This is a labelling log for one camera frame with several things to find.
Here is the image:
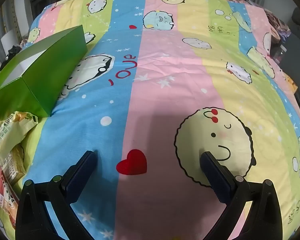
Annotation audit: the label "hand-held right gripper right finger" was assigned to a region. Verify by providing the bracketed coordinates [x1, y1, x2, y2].
[199, 151, 284, 240]

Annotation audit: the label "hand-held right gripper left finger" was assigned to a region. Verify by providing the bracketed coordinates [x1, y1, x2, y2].
[15, 150, 98, 240]

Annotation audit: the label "beige snack packet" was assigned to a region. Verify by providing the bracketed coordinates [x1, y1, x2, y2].
[0, 142, 27, 187]

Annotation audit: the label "red white snack packet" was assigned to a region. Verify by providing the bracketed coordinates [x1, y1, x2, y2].
[0, 166, 22, 230]

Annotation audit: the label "pale green snack packet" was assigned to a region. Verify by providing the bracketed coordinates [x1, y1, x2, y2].
[0, 111, 39, 167]

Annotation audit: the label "green cardboard box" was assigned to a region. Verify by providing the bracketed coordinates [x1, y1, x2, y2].
[0, 25, 88, 118]

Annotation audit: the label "striped cartoon printed blanket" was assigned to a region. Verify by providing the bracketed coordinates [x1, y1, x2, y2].
[0, 0, 300, 240]

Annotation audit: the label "small yellow packet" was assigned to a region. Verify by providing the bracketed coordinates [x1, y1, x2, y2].
[285, 75, 298, 94]

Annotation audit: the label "clear plastic jar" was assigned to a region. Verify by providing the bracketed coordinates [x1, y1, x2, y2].
[270, 34, 288, 64]

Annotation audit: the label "black clothes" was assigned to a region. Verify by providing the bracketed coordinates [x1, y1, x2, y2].
[5, 45, 22, 63]

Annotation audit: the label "pile of patterned clothes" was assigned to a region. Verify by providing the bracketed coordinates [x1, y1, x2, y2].
[224, 0, 294, 43]

